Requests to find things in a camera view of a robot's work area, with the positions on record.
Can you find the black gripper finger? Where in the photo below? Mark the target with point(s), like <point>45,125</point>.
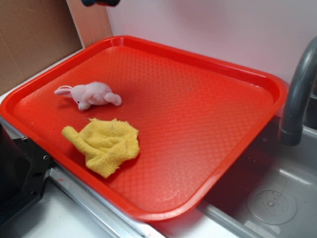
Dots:
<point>111,3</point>

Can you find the dark green plastic pickle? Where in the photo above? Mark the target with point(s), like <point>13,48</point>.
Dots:
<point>88,2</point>

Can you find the brown cardboard panel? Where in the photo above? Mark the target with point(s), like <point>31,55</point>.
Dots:
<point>35,34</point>

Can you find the pink plush bunny toy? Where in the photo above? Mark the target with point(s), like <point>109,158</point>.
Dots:
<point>92,94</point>

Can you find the yellow crumpled cloth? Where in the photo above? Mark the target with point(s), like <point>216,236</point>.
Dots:
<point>105,144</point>

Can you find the grey sink faucet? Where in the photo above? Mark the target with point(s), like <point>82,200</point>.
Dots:
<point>301,105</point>

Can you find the grey toy sink basin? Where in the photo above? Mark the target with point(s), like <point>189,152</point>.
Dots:
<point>270,191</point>

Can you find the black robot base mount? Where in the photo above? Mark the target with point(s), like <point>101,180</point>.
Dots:
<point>24,169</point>

